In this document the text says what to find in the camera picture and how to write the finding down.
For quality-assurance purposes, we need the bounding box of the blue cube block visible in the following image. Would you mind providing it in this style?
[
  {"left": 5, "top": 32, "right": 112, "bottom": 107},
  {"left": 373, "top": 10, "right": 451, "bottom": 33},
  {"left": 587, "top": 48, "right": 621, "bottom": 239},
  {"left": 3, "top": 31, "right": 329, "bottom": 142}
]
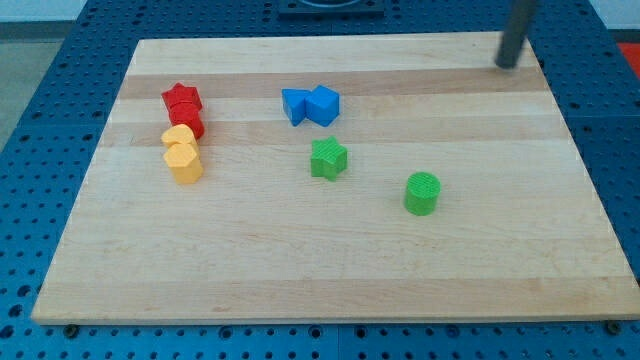
[{"left": 305, "top": 85, "right": 340, "bottom": 127}]

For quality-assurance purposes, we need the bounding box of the green star block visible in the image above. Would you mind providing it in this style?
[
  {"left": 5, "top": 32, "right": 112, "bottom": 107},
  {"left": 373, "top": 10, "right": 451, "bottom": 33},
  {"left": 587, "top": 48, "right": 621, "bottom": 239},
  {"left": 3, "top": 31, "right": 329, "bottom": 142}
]
[{"left": 310, "top": 136, "right": 348, "bottom": 181}]

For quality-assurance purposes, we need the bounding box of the blue crescent block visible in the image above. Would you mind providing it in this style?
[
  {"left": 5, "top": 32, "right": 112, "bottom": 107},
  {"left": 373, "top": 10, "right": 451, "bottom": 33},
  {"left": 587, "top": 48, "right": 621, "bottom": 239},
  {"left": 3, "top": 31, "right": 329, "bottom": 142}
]
[{"left": 281, "top": 88, "right": 311, "bottom": 127}]

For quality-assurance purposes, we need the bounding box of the green cylinder block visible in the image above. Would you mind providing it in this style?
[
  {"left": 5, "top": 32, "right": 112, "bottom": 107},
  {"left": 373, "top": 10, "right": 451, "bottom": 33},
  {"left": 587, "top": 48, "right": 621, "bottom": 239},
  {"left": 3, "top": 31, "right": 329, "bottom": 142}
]
[{"left": 404, "top": 172, "right": 441, "bottom": 216}]

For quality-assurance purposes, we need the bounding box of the yellow hexagon block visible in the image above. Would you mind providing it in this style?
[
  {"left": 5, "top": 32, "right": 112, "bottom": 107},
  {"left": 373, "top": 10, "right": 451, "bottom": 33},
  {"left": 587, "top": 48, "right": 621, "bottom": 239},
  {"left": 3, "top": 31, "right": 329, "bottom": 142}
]
[{"left": 163, "top": 143, "right": 204, "bottom": 184}]

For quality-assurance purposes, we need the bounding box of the red cylinder block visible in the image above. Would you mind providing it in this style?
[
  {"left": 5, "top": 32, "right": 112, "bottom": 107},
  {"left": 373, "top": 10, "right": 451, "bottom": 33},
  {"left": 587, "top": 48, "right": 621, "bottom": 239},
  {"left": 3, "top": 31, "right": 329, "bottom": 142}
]
[{"left": 169, "top": 103, "right": 205, "bottom": 140}]

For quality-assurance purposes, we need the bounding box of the yellow heart block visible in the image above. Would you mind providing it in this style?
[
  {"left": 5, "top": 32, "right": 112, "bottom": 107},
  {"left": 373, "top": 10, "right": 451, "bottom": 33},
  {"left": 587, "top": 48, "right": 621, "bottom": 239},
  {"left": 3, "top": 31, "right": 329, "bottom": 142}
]
[{"left": 160, "top": 124, "right": 199, "bottom": 152}]

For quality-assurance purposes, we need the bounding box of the red star block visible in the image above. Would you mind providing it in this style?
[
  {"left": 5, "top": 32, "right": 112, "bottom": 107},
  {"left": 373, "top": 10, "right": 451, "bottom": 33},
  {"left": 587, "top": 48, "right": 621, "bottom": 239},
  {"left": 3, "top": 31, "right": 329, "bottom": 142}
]
[{"left": 161, "top": 83, "right": 203, "bottom": 110}]

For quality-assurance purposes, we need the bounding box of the wooden board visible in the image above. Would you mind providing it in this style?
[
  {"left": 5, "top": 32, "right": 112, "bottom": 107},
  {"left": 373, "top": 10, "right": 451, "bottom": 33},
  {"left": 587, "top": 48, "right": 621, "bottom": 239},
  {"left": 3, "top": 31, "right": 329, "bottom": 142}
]
[{"left": 32, "top": 32, "right": 639, "bottom": 325}]

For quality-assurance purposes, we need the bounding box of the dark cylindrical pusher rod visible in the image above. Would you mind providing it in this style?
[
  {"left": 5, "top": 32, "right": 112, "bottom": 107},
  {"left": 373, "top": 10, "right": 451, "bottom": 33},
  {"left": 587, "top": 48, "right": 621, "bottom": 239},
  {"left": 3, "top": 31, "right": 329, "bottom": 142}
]
[{"left": 494, "top": 0, "right": 538, "bottom": 70}]

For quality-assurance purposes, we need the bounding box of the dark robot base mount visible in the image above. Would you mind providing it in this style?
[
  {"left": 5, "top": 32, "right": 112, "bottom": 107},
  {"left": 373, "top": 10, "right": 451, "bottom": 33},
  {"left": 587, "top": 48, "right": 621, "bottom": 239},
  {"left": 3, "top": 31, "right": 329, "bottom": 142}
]
[{"left": 276, "top": 0, "right": 385, "bottom": 18}]

